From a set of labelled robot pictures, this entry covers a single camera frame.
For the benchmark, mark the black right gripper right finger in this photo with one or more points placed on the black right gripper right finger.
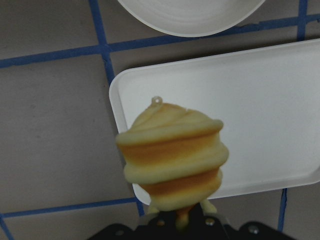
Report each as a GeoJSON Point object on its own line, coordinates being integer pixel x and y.
{"type": "Point", "coordinates": [214, 226]}

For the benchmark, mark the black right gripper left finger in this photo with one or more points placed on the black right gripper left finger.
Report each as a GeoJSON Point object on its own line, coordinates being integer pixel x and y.
{"type": "Point", "coordinates": [147, 229]}

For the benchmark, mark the yellow croissant bread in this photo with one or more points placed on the yellow croissant bread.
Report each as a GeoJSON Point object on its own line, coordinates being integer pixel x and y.
{"type": "Point", "coordinates": [175, 154]}

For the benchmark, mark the white round plate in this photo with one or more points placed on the white round plate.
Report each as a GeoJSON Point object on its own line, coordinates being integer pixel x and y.
{"type": "Point", "coordinates": [191, 18]}

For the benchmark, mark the white rectangular tray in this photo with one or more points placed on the white rectangular tray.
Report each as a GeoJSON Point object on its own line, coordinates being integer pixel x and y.
{"type": "Point", "coordinates": [268, 99]}

